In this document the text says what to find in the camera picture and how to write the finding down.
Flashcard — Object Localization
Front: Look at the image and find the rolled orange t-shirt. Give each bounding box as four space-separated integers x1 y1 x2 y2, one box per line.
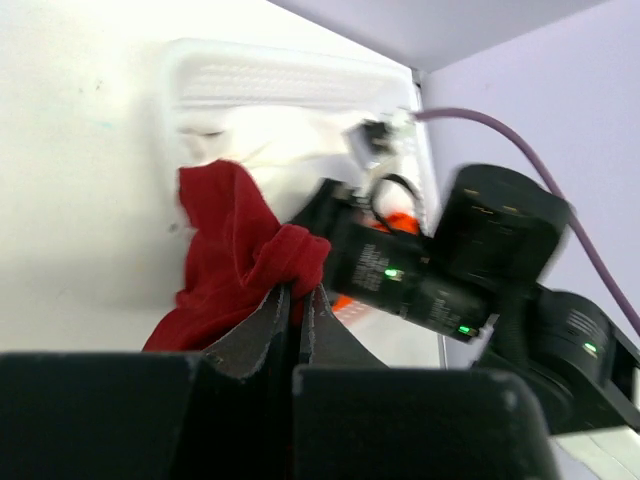
332 211 420 313

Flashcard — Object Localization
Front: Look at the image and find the dark red t-shirt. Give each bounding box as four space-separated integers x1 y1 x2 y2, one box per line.
143 160 330 352

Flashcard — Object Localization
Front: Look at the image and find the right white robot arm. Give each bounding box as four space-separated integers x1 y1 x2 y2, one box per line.
293 164 639 479

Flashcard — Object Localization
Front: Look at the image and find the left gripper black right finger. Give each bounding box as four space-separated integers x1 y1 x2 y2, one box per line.
292 288 560 479

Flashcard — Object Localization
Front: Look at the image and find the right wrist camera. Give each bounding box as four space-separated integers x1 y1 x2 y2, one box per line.
343 110 414 173

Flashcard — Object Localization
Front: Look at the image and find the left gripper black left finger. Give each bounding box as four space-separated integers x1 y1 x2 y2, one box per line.
1 287 290 479

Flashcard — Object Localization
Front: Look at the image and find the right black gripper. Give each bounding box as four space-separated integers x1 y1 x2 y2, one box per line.
292 179 490 343

